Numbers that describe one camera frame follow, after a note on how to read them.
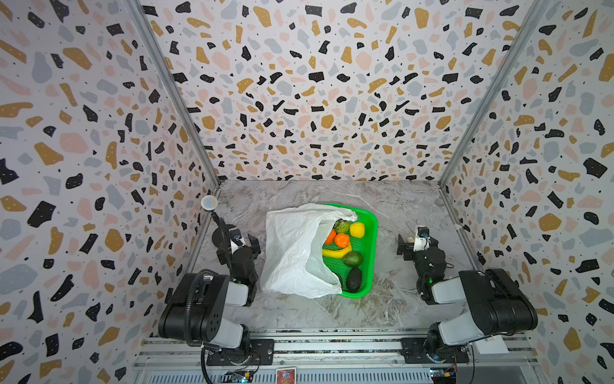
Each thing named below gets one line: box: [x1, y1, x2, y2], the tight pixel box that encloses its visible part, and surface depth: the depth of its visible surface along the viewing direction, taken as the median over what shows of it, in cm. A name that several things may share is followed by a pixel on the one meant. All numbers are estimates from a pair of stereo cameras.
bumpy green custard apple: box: [332, 218, 351, 235], surface depth 99 cm
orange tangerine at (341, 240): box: [334, 232, 350, 248], surface depth 97 cm
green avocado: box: [343, 251, 363, 268], surface depth 92 cm
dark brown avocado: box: [346, 266, 363, 293], surface depth 89 cm
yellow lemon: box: [349, 221, 365, 239], surface depth 100 cm
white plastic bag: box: [260, 204, 359, 299], surface depth 77 cm
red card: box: [275, 367, 297, 384], surface depth 70 cm
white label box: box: [474, 335, 510, 355], surface depth 73 cm
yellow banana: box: [321, 244, 352, 259], surface depth 95 cm
